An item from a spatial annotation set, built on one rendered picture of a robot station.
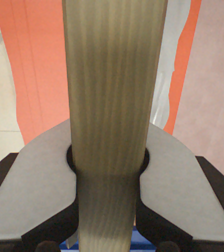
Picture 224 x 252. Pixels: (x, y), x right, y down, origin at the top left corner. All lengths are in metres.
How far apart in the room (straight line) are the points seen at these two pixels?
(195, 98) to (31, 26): 0.22
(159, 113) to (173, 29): 0.10
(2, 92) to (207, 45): 0.26
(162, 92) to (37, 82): 0.16
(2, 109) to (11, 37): 0.10
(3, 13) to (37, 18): 0.04
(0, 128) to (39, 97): 0.08
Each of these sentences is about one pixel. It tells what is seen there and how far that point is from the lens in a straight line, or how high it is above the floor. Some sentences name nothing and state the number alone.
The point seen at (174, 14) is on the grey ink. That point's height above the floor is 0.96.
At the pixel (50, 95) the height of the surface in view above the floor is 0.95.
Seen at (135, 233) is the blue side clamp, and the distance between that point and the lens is 0.38.
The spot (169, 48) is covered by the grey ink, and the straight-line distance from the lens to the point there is 0.25.
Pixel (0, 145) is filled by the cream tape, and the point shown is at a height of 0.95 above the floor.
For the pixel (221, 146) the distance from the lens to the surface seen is 0.35.
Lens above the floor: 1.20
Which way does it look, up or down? 61 degrees down
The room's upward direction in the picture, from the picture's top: 178 degrees clockwise
